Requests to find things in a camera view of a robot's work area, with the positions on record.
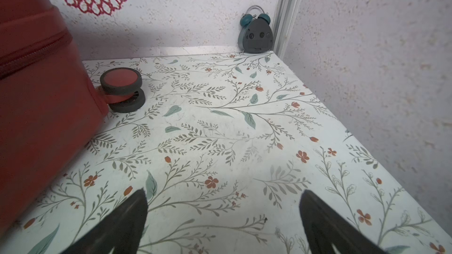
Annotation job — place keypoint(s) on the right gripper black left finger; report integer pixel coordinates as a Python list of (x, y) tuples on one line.
[(118, 233)]

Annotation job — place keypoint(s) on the red hard-shell suitcase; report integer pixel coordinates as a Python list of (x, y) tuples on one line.
[(49, 106)]

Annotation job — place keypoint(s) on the teal twin-bell alarm clock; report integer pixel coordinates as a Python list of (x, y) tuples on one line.
[(256, 36)]

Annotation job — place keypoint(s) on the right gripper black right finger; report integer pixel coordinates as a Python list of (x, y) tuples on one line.
[(326, 230)]

